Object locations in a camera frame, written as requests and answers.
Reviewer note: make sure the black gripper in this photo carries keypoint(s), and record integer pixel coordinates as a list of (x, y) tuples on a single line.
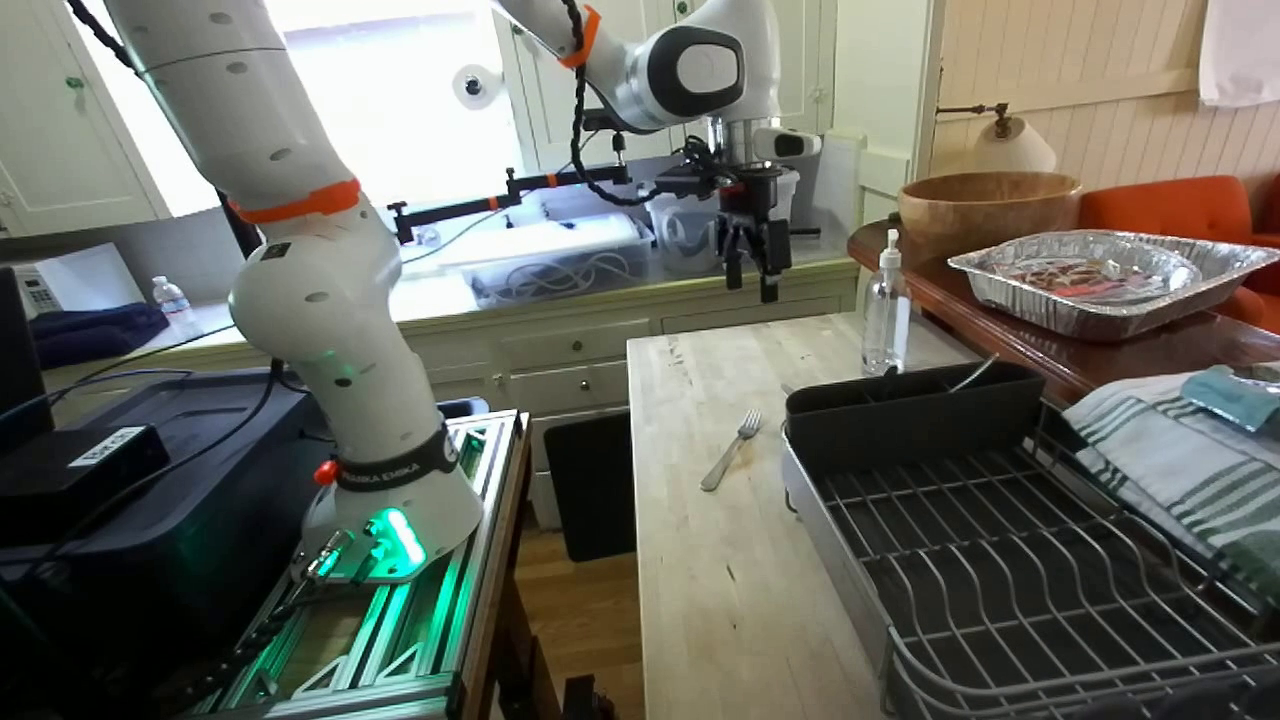
[(753, 193)]

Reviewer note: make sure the silver fork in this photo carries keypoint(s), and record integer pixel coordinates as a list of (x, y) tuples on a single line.
[(731, 452)]

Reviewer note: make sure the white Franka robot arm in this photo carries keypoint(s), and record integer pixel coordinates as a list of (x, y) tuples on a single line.
[(320, 307)]

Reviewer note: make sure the black cutlery holder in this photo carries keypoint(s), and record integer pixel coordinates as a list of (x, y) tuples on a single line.
[(907, 415)]

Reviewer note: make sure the clear lidded storage bin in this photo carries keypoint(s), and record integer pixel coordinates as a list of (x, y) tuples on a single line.
[(682, 235)]

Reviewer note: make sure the clear hand sanitizer bottle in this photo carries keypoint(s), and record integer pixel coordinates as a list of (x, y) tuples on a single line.
[(884, 323)]

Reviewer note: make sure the white panelled cabinet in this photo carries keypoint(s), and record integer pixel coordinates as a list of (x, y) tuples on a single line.
[(801, 65), (80, 121)]

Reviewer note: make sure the cream counter with drawers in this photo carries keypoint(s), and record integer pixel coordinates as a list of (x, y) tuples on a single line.
[(572, 350)]

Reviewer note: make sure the large wooden bowl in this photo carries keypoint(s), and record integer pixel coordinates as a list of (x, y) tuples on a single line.
[(984, 214)]

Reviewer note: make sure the white dome lamp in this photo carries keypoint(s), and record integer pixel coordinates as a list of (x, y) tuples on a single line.
[(1005, 146)]

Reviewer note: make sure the black boom with orange clamps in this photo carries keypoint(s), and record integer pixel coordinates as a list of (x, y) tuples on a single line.
[(467, 204)]

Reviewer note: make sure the white paper towel roll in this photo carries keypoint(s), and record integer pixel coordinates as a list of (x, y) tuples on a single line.
[(478, 86)]

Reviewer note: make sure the dark brown wooden table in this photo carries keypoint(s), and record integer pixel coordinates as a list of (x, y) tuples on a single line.
[(1066, 357)]

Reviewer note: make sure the aluminium foil tray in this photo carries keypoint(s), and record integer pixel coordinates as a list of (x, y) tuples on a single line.
[(1105, 303)]

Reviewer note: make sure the orange sofa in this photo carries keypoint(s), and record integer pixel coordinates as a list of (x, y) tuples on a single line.
[(1161, 204)]

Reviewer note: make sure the white green striped towel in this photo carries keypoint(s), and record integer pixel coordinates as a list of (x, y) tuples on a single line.
[(1175, 466)]

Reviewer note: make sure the teal cloth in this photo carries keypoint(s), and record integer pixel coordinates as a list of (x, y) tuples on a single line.
[(1235, 398)]

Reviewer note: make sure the black diagonal pole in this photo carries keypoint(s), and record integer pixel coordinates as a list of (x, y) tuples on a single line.
[(241, 227)]

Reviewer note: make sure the white hanging cloth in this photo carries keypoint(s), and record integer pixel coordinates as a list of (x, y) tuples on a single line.
[(1242, 53)]

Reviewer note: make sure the small clear water bottle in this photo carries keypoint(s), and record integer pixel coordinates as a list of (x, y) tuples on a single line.
[(170, 307)]

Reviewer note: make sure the navy blue cloth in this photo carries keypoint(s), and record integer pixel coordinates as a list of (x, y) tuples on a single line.
[(94, 334)]

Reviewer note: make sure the black control box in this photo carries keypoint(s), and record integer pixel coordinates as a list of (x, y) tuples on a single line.
[(160, 586)]

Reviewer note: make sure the black labelled device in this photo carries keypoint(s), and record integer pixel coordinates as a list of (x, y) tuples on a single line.
[(80, 482)]

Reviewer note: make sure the black screen edge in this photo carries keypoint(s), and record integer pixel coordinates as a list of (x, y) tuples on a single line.
[(20, 360)]

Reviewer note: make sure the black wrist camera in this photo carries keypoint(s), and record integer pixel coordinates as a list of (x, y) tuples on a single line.
[(695, 164)]

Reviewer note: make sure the aluminium robot mount stand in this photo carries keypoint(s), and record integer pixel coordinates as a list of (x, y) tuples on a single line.
[(401, 624)]

